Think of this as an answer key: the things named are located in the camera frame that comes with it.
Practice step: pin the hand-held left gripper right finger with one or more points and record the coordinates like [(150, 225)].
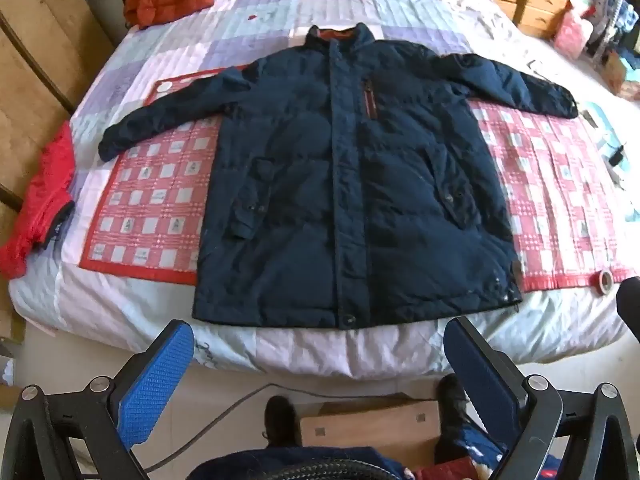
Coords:
[(480, 380)]

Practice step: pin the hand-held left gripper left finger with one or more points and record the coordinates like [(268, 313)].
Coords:
[(155, 385)]

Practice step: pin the navy padded jacket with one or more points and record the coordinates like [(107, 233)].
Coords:
[(350, 185)]

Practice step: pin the person's right shoe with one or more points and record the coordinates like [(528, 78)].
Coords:
[(452, 410)]

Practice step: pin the person's shoe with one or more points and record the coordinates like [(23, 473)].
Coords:
[(280, 422), (452, 410)]

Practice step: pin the cardboard box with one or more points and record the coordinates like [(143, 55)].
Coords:
[(370, 430)]

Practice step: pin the person's left shoe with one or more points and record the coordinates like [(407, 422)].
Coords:
[(280, 422)]

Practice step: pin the red tape roll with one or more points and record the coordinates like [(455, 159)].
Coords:
[(606, 281)]

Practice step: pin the person's navy sweater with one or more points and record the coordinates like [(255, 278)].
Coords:
[(300, 462)]

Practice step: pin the dark furniture piece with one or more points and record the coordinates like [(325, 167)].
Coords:
[(629, 307)]

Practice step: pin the red plaid mat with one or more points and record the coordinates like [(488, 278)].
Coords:
[(150, 200)]

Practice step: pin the red jacket with navy cuff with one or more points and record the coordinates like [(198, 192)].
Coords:
[(42, 200)]

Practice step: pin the small black object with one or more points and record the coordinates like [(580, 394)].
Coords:
[(617, 155)]

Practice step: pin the light wooden wardrobe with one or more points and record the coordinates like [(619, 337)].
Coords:
[(40, 50)]

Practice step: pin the pink bag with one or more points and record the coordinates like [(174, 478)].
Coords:
[(572, 32)]

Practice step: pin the wooden drawer cabinet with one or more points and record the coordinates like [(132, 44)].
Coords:
[(530, 2)]

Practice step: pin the pile of colourful clutter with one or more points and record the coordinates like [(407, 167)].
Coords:
[(612, 15)]

